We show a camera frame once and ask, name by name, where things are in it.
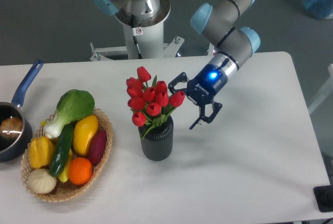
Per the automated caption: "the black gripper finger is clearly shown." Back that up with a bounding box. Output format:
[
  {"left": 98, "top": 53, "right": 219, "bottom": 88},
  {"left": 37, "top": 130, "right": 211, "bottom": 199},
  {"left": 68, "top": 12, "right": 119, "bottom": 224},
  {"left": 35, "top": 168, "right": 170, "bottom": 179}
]
[
  {"left": 168, "top": 72, "right": 190, "bottom": 96},
  {"left": 188, "top": 100, "right": 223, "bottom": 130}
]

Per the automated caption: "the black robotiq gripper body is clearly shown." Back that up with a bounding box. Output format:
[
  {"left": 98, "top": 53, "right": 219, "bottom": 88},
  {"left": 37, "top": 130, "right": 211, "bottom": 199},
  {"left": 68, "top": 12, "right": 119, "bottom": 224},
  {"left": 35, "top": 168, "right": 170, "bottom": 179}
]
[{"left": 186, "top": 64, "right": 228, "bottom": 106}]

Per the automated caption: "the red tulip bouquet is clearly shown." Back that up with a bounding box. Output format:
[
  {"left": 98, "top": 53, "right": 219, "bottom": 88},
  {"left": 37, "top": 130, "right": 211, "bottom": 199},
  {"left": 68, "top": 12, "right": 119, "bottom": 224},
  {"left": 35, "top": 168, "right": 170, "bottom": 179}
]
[{"left": 126, "top": 66, "right": 185, "bottom": 138}]

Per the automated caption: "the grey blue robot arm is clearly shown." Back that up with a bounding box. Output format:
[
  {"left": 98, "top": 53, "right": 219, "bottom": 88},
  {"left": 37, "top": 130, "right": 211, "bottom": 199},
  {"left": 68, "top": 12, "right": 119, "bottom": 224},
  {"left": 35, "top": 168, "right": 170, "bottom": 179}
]
[{"left": 92, "top": 0, "right": 261, "bottom": 123}]

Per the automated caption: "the dark grey ribbed vase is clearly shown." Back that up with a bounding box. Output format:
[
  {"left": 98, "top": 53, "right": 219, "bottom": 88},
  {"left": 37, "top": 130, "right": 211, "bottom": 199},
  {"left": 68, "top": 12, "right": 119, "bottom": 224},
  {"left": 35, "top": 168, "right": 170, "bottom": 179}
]
[{"left": 140, "top": 116, "right": 174, "bottom": 161}]

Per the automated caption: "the yellow mango toy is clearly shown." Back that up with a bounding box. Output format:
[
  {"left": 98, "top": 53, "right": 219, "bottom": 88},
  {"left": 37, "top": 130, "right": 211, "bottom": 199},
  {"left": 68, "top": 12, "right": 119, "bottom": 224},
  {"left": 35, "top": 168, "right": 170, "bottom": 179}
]
[{"left": 72, "top": 114, "right": 99, "bottom": 156}]

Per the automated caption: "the purple sweet potato toy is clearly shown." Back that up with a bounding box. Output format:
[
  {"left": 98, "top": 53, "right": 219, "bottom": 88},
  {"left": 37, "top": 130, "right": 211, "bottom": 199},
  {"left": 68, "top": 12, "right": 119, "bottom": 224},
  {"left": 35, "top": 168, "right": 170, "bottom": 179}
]
[{"left": 87, "top": 129, "right": 107, "bottom": 166}]

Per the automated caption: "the green bok choy toy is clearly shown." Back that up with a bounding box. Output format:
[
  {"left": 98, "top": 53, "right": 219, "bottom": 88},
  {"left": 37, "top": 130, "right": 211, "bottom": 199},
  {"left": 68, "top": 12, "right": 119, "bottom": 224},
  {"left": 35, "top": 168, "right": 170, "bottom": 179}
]
[{"left": 44, "top": 89, "right": 95, "bottom": 139}]

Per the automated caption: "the black device at edge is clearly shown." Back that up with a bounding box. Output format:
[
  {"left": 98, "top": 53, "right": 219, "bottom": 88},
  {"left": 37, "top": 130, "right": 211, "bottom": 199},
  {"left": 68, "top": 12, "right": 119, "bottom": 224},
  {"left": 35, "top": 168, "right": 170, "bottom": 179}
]
[{"left": 313, "top": 185, "right": 332, "bottom": 213}]

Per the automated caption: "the orange fruit toy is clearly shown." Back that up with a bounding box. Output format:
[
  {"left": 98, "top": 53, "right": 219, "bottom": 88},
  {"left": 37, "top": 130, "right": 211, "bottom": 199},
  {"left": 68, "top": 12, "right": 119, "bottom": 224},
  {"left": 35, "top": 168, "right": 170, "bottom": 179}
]
[{"left": 69, "top": 157, "right": 92, "bottom": 185}]

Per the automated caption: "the green cucumber toy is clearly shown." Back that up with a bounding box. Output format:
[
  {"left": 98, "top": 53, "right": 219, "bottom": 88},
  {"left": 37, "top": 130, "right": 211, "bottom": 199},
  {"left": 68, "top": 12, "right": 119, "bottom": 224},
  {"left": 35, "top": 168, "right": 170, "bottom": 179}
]
[{"left": 49, "top": 123, "right": 74, "bottom": 177}]

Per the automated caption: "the yellow banana toy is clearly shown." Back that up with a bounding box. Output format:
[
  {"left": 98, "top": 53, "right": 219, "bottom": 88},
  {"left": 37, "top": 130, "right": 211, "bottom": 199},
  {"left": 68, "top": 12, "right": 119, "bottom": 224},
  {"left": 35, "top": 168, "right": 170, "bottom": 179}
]
[{"left": 58, "top": 149, "right": 73, "bottom": 183}]

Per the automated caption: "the yellow bell pepper toy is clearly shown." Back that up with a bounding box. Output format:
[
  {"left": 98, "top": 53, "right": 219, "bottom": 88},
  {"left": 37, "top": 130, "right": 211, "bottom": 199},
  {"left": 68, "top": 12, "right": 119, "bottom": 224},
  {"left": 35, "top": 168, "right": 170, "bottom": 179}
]
[{"left": 29, "top": 136, "right": 55, "bottom": 169}]

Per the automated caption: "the woven wicker basket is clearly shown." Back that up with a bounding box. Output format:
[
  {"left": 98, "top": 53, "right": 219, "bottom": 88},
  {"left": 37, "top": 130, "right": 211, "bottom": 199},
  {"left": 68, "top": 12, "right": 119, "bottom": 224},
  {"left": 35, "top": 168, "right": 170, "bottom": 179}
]
[{"left": 21, "top": 109, "right": 113, "bottom": 202}]

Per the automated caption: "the white steamed bun toy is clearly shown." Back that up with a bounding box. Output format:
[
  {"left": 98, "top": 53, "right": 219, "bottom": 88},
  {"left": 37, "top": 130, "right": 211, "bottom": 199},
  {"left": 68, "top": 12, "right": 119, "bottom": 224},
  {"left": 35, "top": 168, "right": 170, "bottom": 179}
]
[{"left": 27, "top": 169, "right": 57, "bottom": 194}]

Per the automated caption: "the brown bread in pan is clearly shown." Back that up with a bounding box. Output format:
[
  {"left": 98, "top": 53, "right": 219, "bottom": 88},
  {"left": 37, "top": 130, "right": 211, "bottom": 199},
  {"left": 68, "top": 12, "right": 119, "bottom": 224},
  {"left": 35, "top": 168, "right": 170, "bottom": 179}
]
[{"left": 1, "top": 117, "right": 23, "bottom": 139}]

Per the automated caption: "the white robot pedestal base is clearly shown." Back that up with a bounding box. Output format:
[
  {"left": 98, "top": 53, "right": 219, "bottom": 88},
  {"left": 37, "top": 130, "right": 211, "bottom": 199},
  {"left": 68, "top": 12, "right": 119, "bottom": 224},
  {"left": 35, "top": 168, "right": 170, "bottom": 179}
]
[{"left": 93, "top": 0, "right": 185, "bottom": 59}]

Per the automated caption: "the black cable on pedestal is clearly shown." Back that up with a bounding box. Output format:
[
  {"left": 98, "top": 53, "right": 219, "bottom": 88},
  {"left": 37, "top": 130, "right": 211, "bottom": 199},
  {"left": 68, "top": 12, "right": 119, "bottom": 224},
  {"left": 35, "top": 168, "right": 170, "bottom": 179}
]
[{"left": 131, "top": 14, "right": 143, "bottom": 59}]

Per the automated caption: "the white furniture frame right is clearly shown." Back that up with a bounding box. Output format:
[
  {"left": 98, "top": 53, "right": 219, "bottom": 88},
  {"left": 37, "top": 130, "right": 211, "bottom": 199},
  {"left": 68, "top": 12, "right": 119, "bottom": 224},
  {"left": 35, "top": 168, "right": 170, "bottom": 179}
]
[{"left": 308, "top": 64, "right": 332, "bottom": 115}]

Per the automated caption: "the blue handled saucepan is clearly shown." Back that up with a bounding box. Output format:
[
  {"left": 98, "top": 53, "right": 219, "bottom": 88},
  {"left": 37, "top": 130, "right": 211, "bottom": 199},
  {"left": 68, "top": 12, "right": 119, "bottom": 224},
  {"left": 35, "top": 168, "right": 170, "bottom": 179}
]
[{"left": 1, "top": 60, "right": 44, "bottom": 162}]

